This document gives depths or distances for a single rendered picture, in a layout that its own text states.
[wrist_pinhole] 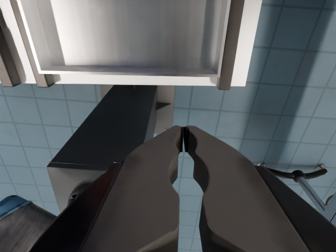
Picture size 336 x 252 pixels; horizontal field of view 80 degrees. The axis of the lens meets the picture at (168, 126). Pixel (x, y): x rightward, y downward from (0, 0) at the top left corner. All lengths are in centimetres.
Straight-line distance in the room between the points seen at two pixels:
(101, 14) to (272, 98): 123
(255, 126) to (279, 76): 35
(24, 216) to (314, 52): 144
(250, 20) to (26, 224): 53
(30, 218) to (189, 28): 46
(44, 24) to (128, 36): 12
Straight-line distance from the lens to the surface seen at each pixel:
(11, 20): 39
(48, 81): 38
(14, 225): 51
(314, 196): 159
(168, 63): 33
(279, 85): 141
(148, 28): 32
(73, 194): 66
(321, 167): 191
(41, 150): 180
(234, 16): 31
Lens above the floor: 120
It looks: 60 degrees down
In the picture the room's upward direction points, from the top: 177 degrees counter-clockwise
